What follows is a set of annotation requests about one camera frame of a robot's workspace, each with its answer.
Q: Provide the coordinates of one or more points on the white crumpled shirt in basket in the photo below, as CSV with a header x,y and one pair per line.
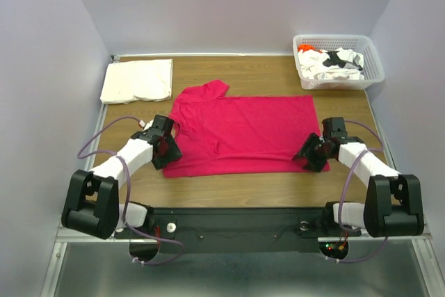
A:
x,y
311,64

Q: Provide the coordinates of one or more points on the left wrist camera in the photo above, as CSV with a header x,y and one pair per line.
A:
x,y
145,125

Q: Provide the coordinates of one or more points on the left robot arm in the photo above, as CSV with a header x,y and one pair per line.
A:
x,y
92,204

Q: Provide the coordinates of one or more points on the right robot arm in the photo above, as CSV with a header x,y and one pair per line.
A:
x,y
393,204

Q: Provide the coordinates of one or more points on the white plastic basket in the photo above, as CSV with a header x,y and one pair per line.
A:
x,y
373,69

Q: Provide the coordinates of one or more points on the pink t-shirt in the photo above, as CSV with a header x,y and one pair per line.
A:
x,y
221,134

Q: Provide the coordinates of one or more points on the black white garment in basket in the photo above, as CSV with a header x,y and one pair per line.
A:
x,y
333,59

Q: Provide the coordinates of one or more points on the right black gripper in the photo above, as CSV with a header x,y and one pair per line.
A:
x,y
314,164

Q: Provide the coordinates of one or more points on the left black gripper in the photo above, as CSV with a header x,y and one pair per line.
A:
x,y
174,154

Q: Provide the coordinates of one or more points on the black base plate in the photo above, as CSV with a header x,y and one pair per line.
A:
x,y
240,230

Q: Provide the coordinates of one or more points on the orange garment in basket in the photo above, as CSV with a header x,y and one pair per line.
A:
x,y
305,47

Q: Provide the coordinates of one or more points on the folded white t-shirt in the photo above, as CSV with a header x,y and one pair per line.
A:
x,y
149,80

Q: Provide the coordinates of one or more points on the aluminium frame rail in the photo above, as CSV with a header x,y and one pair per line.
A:
x,y
399,224

